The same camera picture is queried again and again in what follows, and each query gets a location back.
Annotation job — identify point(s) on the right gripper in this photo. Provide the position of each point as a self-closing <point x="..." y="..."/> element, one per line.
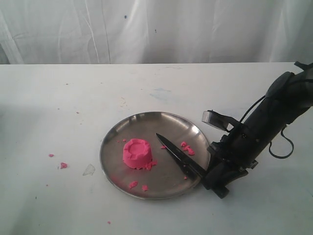
<point x="244" y="142"/>

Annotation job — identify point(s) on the black knife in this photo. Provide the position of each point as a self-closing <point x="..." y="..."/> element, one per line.
<point x="184" y="161"/>

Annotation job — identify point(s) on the pink dough lump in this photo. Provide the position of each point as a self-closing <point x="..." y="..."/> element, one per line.
<point x="137" y="154"/>

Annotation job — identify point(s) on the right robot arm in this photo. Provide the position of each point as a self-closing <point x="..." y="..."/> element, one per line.
<point x="289" y="96"/>

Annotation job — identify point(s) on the pink crumb cluster right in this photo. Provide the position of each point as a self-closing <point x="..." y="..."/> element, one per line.
<point x="187" y="148"/>

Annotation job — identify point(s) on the round steel plate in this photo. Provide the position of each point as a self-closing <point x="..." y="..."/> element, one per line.
<point x="166" y="179"/>

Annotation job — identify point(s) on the pink crumb front left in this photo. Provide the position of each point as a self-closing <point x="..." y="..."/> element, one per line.
<point x="133" y="184"/>

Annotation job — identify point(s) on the clear tape scrap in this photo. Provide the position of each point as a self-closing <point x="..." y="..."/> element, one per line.
<point x="90" y="170"/>

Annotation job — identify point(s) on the white curtain backdrop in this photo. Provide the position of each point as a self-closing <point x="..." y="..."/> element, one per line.
<point x="155" y="31"/>

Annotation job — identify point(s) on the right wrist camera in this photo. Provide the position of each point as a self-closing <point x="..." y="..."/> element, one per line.
<point x="217" y="120"/>

